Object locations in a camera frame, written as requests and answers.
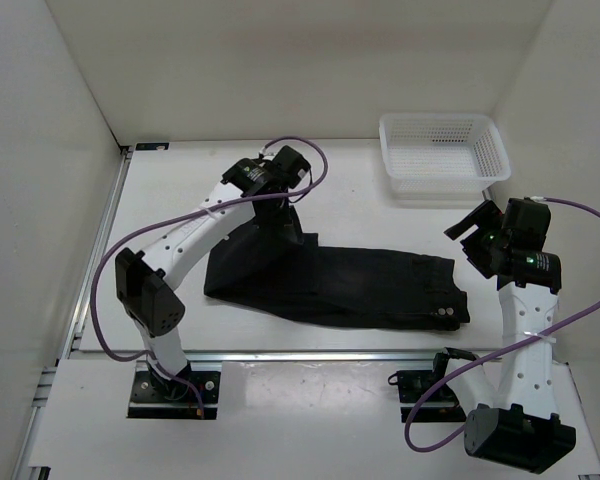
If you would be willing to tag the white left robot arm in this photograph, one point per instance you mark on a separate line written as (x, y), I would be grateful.
(147, 280)

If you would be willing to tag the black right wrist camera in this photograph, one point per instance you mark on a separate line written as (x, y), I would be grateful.
(525, 224)

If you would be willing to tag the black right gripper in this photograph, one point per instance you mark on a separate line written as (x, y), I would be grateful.
(484, 215)

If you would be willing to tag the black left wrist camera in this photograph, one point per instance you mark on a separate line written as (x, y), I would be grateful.
(291, 166)

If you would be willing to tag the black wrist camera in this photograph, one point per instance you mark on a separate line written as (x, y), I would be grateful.
(525, 224)
(291, 166)

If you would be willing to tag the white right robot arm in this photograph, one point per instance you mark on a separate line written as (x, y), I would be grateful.
(516, 422)

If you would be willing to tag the white plastic basket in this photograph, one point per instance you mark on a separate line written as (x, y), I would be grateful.
(442, 153)

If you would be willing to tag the aluminium frame rail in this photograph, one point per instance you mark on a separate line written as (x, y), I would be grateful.
(310, 355)

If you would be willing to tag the black trousers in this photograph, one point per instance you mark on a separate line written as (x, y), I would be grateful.
(336, 287)

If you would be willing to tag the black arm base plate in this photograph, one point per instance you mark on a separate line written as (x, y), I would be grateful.
(153, 399)

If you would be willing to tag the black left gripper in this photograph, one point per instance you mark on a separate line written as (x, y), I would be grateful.
(277, 223)

